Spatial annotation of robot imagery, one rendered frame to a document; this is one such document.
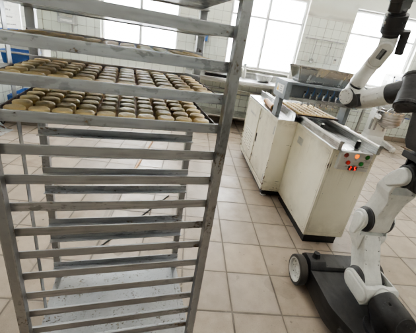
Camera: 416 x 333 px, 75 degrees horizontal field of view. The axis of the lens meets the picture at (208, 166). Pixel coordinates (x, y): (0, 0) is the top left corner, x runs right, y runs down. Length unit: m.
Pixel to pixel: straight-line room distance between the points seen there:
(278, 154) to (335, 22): 3.85
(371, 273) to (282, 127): 1.42
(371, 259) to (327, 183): 0.63
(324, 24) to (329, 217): 4.35
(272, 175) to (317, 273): 1.19
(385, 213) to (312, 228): 0.79
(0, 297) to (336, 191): 2.22
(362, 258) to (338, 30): 4.94
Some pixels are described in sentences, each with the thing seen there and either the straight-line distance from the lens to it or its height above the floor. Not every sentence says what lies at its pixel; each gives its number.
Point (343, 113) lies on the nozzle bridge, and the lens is 3.00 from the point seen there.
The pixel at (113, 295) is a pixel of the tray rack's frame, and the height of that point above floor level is 0.15.
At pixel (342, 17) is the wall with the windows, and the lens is 6.20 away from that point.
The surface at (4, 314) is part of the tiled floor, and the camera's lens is 1.86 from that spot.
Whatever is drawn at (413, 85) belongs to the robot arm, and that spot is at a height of 1.34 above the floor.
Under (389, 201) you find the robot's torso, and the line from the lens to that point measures 1.68.
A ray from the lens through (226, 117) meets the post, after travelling 0.80.
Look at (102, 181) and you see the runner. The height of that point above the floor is 0.96.
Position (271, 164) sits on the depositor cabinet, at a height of 0.39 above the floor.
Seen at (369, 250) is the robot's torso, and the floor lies 0.45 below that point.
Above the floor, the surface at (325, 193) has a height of 0.48.
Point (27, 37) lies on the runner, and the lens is 0.79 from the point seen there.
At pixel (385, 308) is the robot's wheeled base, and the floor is 0.33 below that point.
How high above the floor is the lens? 1.37
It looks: 24 degrees down
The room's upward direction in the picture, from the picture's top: 9 degrees clockwise
